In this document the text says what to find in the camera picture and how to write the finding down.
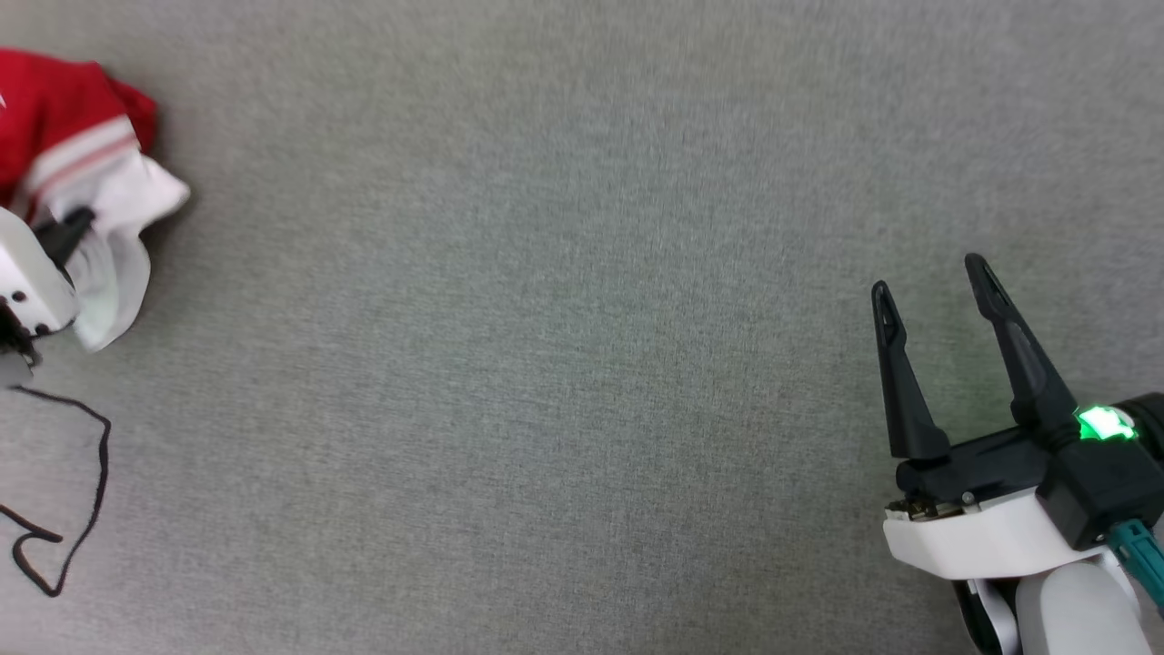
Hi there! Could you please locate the grey fabric sofa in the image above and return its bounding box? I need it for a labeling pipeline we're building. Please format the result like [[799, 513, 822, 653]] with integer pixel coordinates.
[[0, 0, 1164, 655]]

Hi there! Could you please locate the thin black cable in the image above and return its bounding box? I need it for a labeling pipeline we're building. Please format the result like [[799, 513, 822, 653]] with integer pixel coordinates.
[[0, 386, 113, 599]]

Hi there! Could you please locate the red and white jersey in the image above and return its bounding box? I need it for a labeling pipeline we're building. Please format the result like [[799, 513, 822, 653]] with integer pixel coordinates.
[[0, 50, 192, 353]]

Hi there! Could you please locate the teal right cable connector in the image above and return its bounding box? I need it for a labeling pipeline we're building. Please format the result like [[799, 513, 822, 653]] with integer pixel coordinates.
[[1108, 520, 1164, 609]]

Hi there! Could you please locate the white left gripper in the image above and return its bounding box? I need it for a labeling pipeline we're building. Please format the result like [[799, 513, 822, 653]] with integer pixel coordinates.
[[0, 207, 96, 339]]

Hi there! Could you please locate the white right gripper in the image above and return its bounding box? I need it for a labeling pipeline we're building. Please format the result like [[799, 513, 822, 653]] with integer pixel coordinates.
[[871, 253, 1119, 580]]

